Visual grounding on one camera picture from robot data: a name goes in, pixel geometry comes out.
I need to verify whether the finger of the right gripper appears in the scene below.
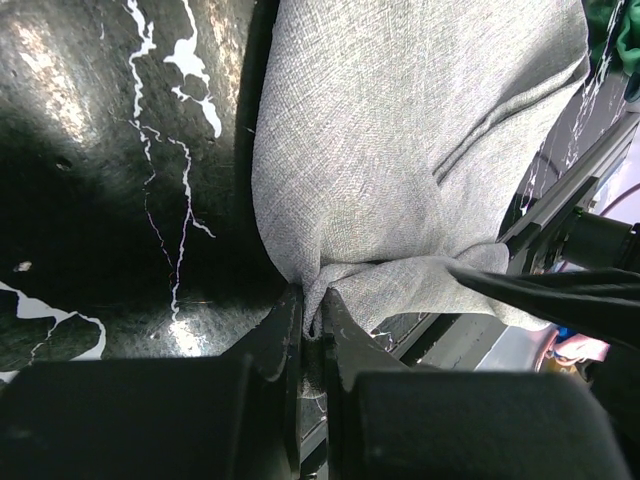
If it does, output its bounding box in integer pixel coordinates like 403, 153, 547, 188
449, 267, 639, 350

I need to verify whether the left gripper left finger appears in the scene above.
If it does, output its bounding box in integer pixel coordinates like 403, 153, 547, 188
1, 285, 303, 479

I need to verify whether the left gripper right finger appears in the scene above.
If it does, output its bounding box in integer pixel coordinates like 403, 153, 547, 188
322, 290, 631, 479

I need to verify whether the grey cloth napkin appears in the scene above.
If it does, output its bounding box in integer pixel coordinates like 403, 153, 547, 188
251, 0, 591, 401

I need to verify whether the black marble pattern mat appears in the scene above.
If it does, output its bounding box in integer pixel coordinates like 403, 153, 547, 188
1, 1, 618, 381

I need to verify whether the stack of coloured cloths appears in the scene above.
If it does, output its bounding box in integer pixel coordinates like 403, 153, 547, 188
616, 0, 639, 76

